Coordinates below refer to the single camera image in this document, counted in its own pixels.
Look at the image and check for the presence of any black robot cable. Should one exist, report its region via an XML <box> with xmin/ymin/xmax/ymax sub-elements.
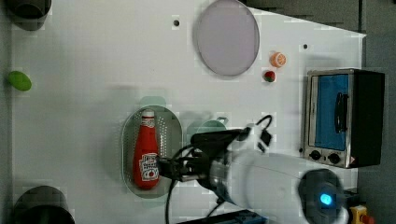
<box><xmin>164</xmin><ymin>178</ymin><xmax>177</xmax><ymax>224</ymax></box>

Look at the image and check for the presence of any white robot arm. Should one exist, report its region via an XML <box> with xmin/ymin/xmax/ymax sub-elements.
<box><xmin>157</xmin><ymin>150</ymin><xmax>348</xmax><ymax>224</ymax></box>

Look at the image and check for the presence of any black toaster oven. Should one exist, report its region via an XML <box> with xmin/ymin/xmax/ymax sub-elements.
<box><xmin>304</xmin><ymin>68</ymin><xmax>385</xmax><ymax>169</ymax></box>

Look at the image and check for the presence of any dark cylinder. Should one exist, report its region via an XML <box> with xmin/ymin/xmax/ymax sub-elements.
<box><xmin>6</xmin><ymin>0</ymin><xmax>52</xmax><ymax>31</ymax></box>
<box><xmin>13</xmin><ymin>186</ymin><xmax>76</xmax><ymax>224</ymax></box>

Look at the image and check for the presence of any dark cylinder upper left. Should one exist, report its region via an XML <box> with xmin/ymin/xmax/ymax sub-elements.
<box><xmin>6</xmin><ymin>0</ymin><xmax>52</xmax><ymax>31</ymax></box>

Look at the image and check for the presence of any green oval strainer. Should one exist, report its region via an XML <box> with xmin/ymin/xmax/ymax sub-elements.
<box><xmin>120</xmin><ymin>96</ymin><xmax>183</xmax><ymax>208</ymax></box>

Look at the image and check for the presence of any small red green fruit toy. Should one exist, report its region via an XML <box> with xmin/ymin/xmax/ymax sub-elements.
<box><xmin>264</xmin><ymin>71</ymin><xmax>276</xmax><ymax>82</ymax></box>

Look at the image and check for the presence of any orange slice toy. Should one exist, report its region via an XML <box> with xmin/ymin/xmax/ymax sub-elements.
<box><xmin>270</xmin><ymin>52</ymin><xmax>287</xmax><ymax>68</ymax></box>

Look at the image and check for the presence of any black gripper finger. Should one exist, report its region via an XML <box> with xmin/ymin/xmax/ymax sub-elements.
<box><xmin>159</xmin><ymin>167</ymin><xmax>175</xmax><ymax>179</ymax></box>
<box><xmin>156</xmin><ymin>157</ymin><xmax>174</xmax><ymax>166</ymax></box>

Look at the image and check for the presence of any yellow red emergency button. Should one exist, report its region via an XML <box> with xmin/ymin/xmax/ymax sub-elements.
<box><xmin>350</xmin><ymin>205</ymin><xmax>375</xmax><ymax>224</ymax></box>

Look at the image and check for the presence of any green oval toy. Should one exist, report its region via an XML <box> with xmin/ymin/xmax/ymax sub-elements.
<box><xmin>7</xmin><ymin>71</ymin><xmax>32</xmax><ymax>91</ymax></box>

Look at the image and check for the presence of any green mug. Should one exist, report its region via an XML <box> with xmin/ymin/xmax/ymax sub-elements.
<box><xmin>187</xmin><ymin>117</ymin><xmax>229</xmax><ymax>135</ymax></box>

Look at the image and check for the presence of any dark cylinder lower left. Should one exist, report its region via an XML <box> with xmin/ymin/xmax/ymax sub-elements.
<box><xmin>13</xmin><ymin>186</ymin><xmax>76</xmax><ymax>224</ymax></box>

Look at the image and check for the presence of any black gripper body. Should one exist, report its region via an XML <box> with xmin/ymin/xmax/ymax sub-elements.
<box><xmin>170</xmin><ymin>150</ymin><xmax>211</xmax><ymax>182</ymax></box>

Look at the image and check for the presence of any lilac round plate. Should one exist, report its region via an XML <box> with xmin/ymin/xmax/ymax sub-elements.
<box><xmin>196</xmin><ymin>0</ymin><xmax>260</xmax><ymax>76</ymax></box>

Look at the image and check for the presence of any red ketchup bottle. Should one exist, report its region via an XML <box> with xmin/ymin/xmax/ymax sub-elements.
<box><xmin>133</xmin><ymin>109</ymin><xmax>159</xmax><ymax>189</ymax></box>

